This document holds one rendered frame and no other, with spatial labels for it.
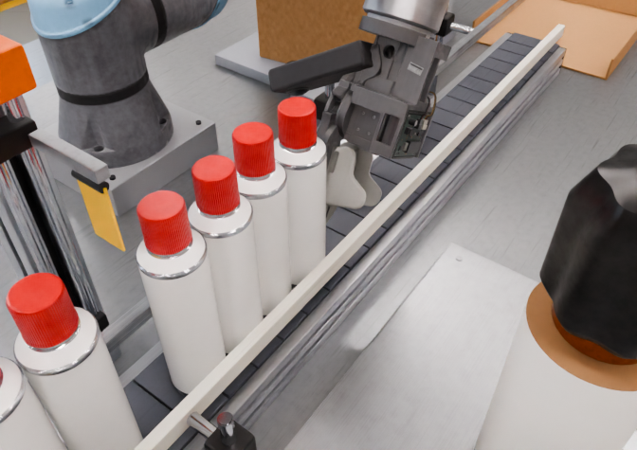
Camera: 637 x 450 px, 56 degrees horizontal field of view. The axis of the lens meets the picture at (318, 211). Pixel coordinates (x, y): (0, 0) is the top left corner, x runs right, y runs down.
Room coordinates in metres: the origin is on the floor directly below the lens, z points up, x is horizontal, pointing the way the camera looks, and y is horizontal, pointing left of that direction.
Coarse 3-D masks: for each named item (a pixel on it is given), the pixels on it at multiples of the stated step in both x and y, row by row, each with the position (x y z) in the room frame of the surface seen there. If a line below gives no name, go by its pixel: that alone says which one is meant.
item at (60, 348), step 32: (32, 288) 0.23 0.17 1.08; (64, 288) 0.24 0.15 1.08; (32, 320) 0.22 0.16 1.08; (64, 320) 0.22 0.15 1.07; (96, 320) 0.25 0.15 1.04; (32, 352) 0.22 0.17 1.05; (64, 352) 0.22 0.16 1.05; (96, 352) 0.23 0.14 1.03; (32, 384) 0.21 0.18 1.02; (64, 384) 0.21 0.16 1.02; (96, 384) 0.22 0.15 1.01; (64, 416) 0.21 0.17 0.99; (96, 416) 0.21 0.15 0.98; (128, 416) 0.23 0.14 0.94; (96, 448) 0.21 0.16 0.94; (128, 448) 0.22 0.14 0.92
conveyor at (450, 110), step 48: (528, 48) 0.95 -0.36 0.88; (480, 96) 0.80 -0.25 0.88; (432, 144) 0.67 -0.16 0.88; (384, 192) 0.57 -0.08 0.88; (336, 240) 0.48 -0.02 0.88; (288, 336) 0.36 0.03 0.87; (144, 384) 0.30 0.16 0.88; (240, 384) 0.30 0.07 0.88; (144, 432) 0.25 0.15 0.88; (192, 432) 0.25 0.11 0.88
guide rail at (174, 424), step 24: (480, 120) 0.70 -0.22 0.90; (456, 144) 0.64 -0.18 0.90; (432, 168) 0.59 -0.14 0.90; (408, 192) 0.54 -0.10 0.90; (384, 216) 0.49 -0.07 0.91; (360, 240) 0.46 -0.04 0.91; (336, 264) 0.42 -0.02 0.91; (312, 288) 0.39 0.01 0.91; (288, 312) 0.36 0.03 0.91; (264, 336) 0.33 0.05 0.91; (240, 360) 0.30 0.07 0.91; (216, 384) 0.28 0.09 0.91; (192, 408) 0.25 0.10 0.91; (168, 432) 0.23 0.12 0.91
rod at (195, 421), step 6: (192, 414) 0.25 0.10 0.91; (198, 414) 0.25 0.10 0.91; (192, 420) 0.25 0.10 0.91; (198, 420) 0.25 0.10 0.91; (204, 420) 0.25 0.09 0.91; (192, 426) 0.24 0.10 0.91; (198, 426) 0.24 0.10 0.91; (204, 426) 0.24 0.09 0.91; (210, 426) 0.24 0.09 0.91; (198, 432) 0.24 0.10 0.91; (204, 432) 0.24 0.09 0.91; (210, 432) 0.24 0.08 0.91
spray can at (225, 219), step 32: (224, 160) 0.36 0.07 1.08; (224, 192) 0.34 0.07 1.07; (192, 224) 0.34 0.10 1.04; (224, 224) 0.33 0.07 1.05; (224, 256) 0.33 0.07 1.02; (256, 256) 0.35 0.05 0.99; (224, 288) 0.33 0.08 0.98; (256, 288) 0.34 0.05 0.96; (224, 320) 0.33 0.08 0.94; (256, 320) 0.34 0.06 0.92
